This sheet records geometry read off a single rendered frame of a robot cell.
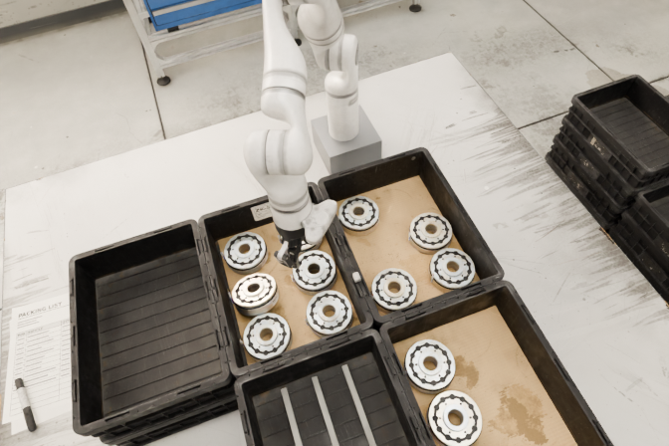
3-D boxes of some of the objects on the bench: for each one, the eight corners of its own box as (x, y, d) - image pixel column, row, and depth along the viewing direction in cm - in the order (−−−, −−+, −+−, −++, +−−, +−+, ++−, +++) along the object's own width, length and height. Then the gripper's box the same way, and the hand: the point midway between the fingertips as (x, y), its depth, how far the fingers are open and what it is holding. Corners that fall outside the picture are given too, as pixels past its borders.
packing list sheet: (5, 312, 128) (3, 311, 128) (93, 281, 132) (92, 280, 132) (2, 438, 110) (0, 438, 110) (104, 398, 114) (103, 398, 113)
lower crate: (111, 297, 129) (90, 278, 119) (220, 261, 134) (208, 239, 124) (123, 455, 107) (100, 447, 97) (254, 405, 111) (243, 392, 101)
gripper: (294, 174, 92) (303, 220, 106) (253, 236, 85) (268, 277, 98) (329, 187, 90) (334, 232, 103) (290, 251, 83) (301, 291, 96)
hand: (301, 250), depth 100 cm, fingers open, 5 cm apart
